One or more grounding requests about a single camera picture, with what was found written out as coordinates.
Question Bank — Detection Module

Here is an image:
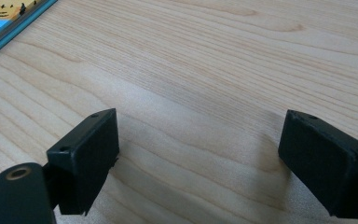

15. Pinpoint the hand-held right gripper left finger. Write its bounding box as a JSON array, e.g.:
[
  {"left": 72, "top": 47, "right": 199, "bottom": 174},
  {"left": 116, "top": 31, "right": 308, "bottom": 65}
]
[{"left": 46, "top": 107, "right": 121, "bottom": 217}]

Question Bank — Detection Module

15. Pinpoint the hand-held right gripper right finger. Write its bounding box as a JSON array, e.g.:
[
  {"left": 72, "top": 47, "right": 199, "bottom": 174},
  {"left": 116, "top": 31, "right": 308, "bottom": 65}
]
[{"left": 277, "top": 108, "right": 358, "bottom": 219}]

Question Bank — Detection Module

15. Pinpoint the teal picture book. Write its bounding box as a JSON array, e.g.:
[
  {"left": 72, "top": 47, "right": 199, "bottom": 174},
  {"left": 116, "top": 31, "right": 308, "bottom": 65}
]
[{"left": 0, "top": 0, "right": 59, "bottom": 65}]

